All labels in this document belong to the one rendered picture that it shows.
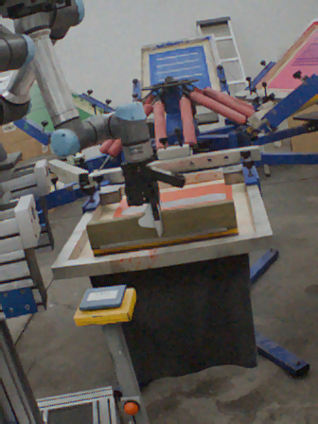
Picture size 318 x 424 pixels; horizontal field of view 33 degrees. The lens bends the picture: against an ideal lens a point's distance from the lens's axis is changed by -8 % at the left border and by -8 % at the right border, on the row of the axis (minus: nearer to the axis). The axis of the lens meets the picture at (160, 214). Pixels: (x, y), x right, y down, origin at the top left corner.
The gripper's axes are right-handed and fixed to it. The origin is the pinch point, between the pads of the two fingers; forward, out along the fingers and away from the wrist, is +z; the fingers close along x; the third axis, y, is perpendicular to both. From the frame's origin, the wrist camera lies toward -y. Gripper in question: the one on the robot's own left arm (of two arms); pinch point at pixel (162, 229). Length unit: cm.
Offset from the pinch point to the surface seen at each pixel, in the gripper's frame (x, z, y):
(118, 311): 36.7, 5.3, 7.9
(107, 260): 13.5, 1.6, 13.5
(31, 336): -131, 99, 112
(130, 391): 32.6, 31.3, 12.1
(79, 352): -108, 99, 75
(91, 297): 31.3, 3.4, 14.9
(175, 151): -74, -6, -1
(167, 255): 13.5, 2.4, -1.7
